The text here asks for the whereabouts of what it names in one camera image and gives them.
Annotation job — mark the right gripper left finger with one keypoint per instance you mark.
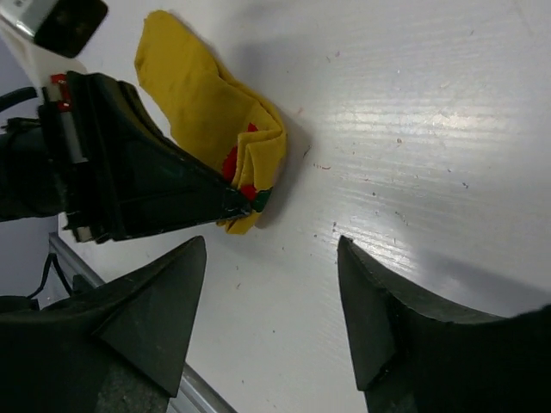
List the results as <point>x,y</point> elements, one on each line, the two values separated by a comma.
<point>48,363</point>

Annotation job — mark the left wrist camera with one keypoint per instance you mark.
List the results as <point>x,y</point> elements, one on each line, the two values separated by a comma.
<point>46,36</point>

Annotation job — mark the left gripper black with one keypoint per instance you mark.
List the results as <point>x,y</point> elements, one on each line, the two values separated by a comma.
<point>93,153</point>

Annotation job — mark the yellow sock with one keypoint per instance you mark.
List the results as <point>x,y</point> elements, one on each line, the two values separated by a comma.
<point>212,116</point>

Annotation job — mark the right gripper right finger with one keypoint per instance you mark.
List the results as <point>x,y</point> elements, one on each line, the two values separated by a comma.
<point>415,351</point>

